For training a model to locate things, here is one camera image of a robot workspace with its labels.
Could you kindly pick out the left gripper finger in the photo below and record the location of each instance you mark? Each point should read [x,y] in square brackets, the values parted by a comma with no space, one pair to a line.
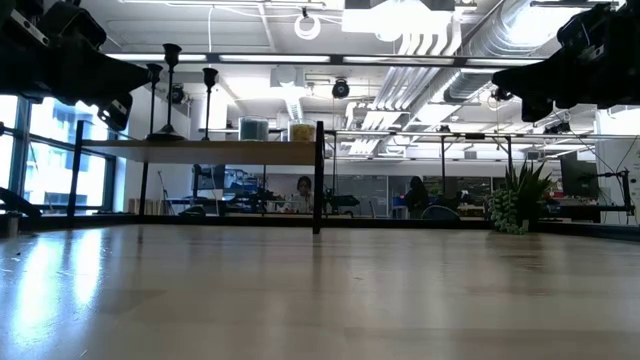
[116,111]
[115,77]

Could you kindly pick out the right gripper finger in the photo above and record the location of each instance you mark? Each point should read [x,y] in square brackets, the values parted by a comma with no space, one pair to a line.
[536,111]
[525,80]

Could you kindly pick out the short black candlestick holder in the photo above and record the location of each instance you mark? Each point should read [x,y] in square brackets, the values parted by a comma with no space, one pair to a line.
[153,72]

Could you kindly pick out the tall black candlestick holder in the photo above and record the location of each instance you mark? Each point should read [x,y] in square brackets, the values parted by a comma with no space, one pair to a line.
[169,135]

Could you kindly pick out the medium black candlestick holder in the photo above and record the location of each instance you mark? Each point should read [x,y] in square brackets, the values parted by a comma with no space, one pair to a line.
[209,77]

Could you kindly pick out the yellow candle glass jar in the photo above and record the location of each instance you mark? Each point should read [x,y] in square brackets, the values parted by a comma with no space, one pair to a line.
[302,132]

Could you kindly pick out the background black robot arm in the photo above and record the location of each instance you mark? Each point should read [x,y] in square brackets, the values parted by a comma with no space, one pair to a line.
[260,200]

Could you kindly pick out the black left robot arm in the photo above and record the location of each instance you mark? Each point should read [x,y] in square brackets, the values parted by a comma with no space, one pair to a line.
[17,202]

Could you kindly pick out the black ceiling spotlight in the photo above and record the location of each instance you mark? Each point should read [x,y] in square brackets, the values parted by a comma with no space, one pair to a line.
[340,89]
[177,94]
[557,128]

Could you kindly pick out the black computer monitor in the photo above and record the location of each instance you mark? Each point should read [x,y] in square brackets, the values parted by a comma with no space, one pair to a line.
[579,177]

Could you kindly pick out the green potted plant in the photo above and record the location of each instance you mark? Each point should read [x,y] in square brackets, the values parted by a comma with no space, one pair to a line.
[505,212]

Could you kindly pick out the white parallel ceiling pipes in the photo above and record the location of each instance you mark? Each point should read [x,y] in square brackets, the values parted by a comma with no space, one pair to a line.
[400,90]

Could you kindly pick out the dark office chair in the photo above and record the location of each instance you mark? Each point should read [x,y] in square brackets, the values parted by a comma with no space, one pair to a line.
[441,214]

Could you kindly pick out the person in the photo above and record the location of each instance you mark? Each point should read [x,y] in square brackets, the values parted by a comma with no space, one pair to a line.
[303,192]
[416,195]

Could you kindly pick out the blue storage bin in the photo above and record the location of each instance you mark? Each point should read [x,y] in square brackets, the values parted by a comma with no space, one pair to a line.
[398,201]

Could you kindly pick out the long light bar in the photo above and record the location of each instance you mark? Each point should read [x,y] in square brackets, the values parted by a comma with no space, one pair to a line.
[350,59]

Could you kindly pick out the white round ceiling fixture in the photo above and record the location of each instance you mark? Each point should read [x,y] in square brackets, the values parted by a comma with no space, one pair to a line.
[297,27]

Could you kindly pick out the silver ventilation duct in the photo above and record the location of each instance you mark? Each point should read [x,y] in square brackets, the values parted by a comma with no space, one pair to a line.
[500,35]

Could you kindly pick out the wooden shelf black metal frame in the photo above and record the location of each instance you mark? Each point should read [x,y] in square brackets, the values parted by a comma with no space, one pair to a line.
[200,151]

